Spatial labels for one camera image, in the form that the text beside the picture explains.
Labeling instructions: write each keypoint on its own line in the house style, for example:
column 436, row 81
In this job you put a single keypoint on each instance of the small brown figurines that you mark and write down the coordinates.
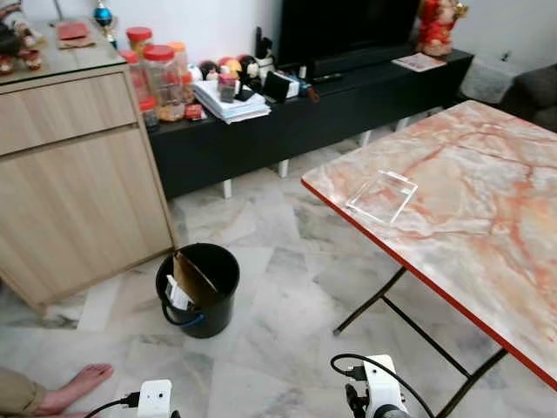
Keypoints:
column 19, row 48

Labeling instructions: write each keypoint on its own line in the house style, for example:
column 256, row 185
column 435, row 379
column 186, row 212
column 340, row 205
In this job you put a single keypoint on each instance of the white lace cover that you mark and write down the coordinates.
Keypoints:
column 487, row 80

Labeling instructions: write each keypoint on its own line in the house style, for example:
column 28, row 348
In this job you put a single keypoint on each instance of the pink booklet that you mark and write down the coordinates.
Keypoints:
column 419, row 62

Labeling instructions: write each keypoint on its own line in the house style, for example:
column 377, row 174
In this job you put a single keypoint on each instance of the black soundbar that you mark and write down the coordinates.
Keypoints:
column 365, row 63

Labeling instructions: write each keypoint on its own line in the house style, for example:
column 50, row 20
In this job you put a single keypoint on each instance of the red gold figurine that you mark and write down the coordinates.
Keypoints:
column 435, row 30

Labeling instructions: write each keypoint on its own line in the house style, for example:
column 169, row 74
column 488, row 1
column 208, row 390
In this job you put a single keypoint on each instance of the orange yellow round toy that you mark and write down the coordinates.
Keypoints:
column 231, row 65

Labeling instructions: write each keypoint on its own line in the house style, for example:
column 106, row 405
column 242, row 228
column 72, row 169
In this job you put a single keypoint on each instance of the black metal table frame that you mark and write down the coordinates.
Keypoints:
column 426, row 335

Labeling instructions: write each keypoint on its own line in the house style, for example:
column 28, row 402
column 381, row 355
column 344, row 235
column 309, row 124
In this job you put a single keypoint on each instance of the clear plastic tray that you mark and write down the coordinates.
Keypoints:
column 383, row 198

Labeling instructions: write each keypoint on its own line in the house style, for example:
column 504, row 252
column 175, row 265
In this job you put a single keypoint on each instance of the blue globe trophy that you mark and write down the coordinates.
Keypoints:
column 104, row 16

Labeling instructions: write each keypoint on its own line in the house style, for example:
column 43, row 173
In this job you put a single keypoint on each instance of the tall red lid jar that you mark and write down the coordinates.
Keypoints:
column 132, row 78

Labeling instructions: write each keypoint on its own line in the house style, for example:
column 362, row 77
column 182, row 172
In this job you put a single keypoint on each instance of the black remote control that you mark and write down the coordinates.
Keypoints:
column 327, row 78

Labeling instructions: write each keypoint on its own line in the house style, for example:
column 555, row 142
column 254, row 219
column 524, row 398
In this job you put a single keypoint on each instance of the black rubbish bin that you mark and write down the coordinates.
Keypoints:
column 213, row 300

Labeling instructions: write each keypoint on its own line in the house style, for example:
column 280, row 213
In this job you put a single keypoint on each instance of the small dark spice jar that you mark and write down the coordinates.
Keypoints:
column 228, row 89

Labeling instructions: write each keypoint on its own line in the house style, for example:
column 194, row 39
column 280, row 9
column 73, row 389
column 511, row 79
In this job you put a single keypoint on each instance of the tiny red lid jar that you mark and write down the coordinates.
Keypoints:
column 150, row 115

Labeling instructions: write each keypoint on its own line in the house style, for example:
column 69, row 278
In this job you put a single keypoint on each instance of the black white small box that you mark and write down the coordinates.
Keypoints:
column 278, row 87

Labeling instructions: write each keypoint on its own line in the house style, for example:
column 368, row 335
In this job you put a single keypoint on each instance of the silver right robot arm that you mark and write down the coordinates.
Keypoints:
column 393, row 413

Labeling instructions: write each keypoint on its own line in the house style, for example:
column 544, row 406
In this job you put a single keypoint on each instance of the black white toy figure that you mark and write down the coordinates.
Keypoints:
column 263, row 61

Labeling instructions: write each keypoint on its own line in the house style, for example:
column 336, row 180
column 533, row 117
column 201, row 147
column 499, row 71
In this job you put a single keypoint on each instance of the dark grey sofa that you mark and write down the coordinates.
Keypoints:
column 535, row 91

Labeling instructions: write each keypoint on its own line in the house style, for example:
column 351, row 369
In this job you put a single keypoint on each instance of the bare person foot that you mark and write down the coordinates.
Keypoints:
column 78, row 387

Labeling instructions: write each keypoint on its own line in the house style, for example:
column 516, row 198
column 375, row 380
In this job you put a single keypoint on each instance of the large red lid jar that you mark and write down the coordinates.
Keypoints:
column 163, row 87

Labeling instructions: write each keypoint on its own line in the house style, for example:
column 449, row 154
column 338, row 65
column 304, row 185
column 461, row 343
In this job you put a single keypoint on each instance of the khaki trouser leg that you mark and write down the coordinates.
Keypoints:
column 17, row 394

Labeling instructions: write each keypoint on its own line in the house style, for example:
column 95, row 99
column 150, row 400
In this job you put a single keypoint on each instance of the black flat television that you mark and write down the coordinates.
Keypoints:
column 348, row 30

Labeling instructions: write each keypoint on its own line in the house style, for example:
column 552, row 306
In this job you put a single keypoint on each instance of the red packet on brown tray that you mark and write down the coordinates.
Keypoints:
column 74, row 33

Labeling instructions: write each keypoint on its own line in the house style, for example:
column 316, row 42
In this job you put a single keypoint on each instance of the small red box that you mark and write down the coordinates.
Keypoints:
column 193, row 111

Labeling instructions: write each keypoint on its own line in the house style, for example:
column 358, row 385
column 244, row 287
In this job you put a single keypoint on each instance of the white paper stack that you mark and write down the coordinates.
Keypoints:
column 235, row 106

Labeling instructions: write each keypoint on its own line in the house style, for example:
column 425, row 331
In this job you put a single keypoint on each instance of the brown cardboard piece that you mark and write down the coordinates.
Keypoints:
column 193, row 279

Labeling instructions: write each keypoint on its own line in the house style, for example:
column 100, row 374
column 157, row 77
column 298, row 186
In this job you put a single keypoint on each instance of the light wooden cabinet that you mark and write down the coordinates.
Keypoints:
column 78, row 192

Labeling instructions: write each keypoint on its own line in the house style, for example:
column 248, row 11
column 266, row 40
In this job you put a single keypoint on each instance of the teal orange toy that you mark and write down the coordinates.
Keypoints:
column 306, row 90

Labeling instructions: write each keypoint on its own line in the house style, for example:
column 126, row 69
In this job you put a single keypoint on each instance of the orange lid plastic jar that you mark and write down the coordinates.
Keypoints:
column 178, row 59

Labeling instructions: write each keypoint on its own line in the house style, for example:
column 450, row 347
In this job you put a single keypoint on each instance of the white paper scrap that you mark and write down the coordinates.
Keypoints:
column 177, row 296

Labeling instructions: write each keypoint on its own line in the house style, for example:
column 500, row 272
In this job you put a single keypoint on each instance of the black television console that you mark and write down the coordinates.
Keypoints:
column 348, row 109

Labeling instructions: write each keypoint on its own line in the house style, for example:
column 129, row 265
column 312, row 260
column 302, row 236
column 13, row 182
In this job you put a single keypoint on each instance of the short red lid jar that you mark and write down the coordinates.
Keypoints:
column 139, row 42

